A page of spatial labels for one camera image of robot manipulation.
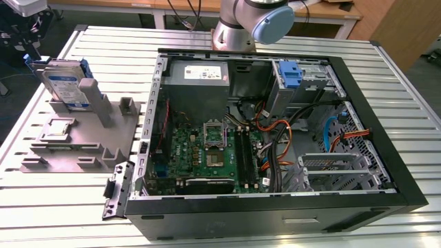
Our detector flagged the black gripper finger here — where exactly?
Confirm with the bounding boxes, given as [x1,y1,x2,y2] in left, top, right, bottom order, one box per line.
[24,38,42,62]

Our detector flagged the hard disk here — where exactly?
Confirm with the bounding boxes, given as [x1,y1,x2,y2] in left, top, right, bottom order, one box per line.
[22,53,96,113]

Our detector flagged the orange red power wire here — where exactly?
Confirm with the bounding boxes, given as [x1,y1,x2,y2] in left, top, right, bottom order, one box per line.
[329,128,371,153]

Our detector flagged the metal disk bay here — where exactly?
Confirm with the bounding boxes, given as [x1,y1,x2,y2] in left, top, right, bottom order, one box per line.
[279,152,387,193]

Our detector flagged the silver CPU chip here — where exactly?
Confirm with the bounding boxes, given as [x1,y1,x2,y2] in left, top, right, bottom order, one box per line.
[46,121,72,136]

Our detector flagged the grey parts rack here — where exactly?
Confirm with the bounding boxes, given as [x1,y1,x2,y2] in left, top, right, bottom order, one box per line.
[18,79,145,174]

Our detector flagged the grey power supply unit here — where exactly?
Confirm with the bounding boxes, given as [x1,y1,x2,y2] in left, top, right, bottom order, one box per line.
[161,60,230,122]

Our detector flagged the metal socket cover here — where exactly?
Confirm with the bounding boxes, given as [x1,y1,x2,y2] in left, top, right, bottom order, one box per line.
[202,119,227,151]

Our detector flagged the green motherboard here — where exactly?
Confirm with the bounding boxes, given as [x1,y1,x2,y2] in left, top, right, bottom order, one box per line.
[143,113,274,195]

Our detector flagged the CPU socket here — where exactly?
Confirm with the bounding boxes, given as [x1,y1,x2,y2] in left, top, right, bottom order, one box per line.
[205,151,230,169]

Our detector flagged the RAM slot with white clips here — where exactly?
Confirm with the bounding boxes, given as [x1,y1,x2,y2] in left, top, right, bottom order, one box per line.
[245,126,258,189]
[235,126,249,189]

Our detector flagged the black graphics card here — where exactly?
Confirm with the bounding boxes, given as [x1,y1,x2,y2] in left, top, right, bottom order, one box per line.
[175,177,235,195]

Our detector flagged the blue plastic drive latch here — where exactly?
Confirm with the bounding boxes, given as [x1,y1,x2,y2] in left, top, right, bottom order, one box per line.
[277,60,303,89]

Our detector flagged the metal optical drive cage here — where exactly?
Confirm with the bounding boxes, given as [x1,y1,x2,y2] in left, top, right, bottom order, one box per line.
[266,60,345,117]

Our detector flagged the wooden desk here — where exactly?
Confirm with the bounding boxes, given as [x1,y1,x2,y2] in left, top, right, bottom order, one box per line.
[48,0,365,39]

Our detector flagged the black PC case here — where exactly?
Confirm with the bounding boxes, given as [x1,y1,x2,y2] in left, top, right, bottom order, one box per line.
[124,47,429,241]

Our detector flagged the wooden cabinet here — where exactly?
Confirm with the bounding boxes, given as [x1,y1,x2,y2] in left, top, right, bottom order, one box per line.
[354,0,441,73]

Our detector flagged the black office chair base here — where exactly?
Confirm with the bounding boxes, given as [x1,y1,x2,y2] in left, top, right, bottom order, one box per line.
[422,36,441,63]

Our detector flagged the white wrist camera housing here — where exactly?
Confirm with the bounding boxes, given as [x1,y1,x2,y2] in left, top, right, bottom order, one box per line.
[12,0,48,18]

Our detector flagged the thin red wire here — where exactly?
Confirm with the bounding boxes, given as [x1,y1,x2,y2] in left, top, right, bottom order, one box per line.
[154,99,171,154]

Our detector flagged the hinged metal rear bracket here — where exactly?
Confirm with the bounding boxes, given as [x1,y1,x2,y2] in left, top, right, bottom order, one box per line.
[102,160,136,221]

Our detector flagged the yellow black power wires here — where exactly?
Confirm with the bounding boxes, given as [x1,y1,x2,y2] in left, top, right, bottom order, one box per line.
[223,112,243,127]

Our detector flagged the orange wire bundle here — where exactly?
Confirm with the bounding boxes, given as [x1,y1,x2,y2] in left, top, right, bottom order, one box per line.
[254,118,294,173]

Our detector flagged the black cable bundle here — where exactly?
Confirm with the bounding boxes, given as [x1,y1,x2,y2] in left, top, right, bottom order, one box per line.
[266,100,345,193]

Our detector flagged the blue data wire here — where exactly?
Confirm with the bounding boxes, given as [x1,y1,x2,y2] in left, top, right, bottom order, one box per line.
[322,111,347,153]

